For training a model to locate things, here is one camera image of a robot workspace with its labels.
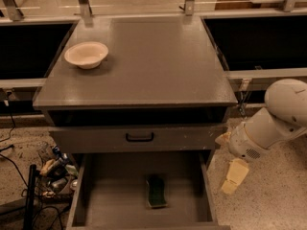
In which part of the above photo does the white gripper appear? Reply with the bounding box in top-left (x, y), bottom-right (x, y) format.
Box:
top-left (215, 122), bottom-right (269, 195)

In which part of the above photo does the green yellow sponge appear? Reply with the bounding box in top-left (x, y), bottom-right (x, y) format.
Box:
top-left (147, 174), bottom-right (167, 209)

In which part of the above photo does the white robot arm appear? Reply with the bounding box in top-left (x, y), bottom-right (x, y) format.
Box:
top-left (215, 79), bottom-right (307, 195)

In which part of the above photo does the grey top drawer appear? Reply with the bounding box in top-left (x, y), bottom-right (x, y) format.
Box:
top-left (50, 124), bottom-right (226, 153)

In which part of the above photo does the grey cabinet with counter top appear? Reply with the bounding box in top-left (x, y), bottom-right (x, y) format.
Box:
top-left (33, 14), bottom-right (239, 165)

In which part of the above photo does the grey open middle drawer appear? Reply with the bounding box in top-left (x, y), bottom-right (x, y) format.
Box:
top-left (66, 151), bottom-right (231, 230)

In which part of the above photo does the white bowl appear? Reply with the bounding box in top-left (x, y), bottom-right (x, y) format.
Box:
top-left (64, 41), bottom-right (108, 69)

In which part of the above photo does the black drawer handle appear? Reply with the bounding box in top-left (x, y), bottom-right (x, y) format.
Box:
top-left (126, 132), bottom-right (154, 143)

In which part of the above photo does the wire basket of clutter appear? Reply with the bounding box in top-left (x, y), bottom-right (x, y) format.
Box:
top-left (37, 142), bottom-right (79, 203)

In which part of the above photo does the black stand post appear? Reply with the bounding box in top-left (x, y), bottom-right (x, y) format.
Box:
top-left (23, 164), bottom-right (36, 230)

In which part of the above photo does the black floor cable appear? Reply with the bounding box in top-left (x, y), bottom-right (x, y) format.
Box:
top-left (0, 93), bottom-right (65, 230)

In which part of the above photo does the metal rail frame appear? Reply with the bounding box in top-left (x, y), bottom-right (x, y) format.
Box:
top-left (0, 0), bottom-right (307, 93)

